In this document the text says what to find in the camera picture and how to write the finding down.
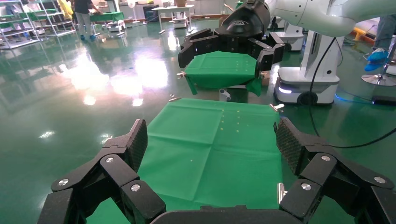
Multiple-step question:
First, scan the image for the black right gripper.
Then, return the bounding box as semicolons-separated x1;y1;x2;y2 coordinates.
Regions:
177;0;286;78

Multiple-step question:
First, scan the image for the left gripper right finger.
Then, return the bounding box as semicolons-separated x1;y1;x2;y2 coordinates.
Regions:
273;117;396;224

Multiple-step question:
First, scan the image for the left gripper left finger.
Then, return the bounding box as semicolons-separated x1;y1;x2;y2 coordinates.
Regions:
37;119;167;224

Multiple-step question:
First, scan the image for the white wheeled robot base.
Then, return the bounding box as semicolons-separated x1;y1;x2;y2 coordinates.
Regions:
274;31;345;105
272;17;305;52

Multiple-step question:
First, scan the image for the green table cloth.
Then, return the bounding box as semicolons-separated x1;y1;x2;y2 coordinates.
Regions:
184;51;263;97
86;98;285;224

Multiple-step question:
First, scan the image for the small white mobile robot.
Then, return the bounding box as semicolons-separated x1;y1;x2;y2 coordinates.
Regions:
172;17;188;29
106;19;127;33

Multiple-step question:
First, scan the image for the white table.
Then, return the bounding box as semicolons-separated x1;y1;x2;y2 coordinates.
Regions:
151;4;196;35

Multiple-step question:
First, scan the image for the black cabinet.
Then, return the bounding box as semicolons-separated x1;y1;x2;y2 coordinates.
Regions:
142;4;160;23

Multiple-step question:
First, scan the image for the black power brick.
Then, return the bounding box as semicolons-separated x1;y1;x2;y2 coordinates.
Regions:
372;95;396;106

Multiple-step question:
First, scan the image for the chrome stool base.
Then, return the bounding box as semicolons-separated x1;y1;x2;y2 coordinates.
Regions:
361;40;396;87

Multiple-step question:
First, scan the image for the white standing fan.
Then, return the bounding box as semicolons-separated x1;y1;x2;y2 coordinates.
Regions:
127;0;141;24

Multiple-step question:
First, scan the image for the person with blue shoe covers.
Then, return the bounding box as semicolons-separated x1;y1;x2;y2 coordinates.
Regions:
364;14;396;72

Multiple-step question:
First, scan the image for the green covered table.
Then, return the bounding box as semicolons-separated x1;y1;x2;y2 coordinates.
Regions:
90;12;125;23

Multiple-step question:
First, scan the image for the person in dark shirt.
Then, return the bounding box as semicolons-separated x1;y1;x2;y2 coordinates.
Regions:
72;0;101;41

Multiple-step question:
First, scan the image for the grey shelf rack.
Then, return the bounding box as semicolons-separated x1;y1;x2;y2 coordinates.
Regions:
0;0;41;50
34;0;77;38

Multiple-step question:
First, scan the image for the person in yellow clothes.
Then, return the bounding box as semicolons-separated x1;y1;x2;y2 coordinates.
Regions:
57;0;75;21

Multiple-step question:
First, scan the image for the black floor cable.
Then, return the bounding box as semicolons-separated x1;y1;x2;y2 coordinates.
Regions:
309;37;396;150

